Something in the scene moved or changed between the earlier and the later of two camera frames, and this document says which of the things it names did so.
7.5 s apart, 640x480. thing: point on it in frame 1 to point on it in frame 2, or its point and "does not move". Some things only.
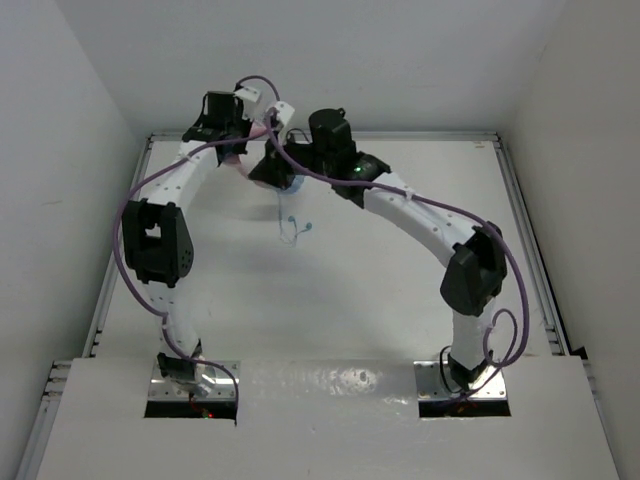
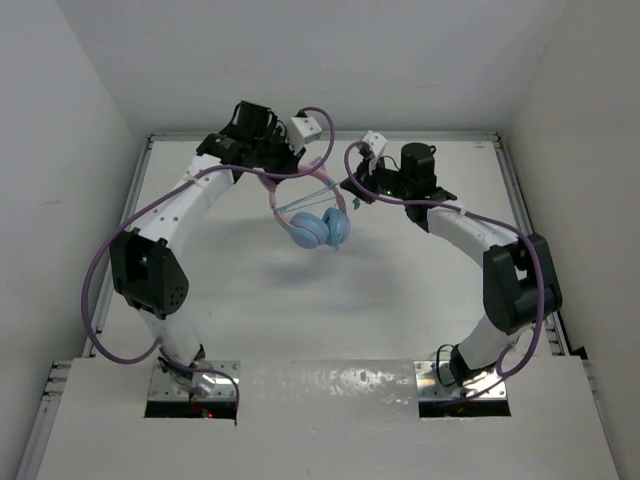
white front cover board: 329,420 does not move
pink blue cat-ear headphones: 295,185 to 312,230
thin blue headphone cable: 290,219 to 306,197
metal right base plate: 429,384 does not move
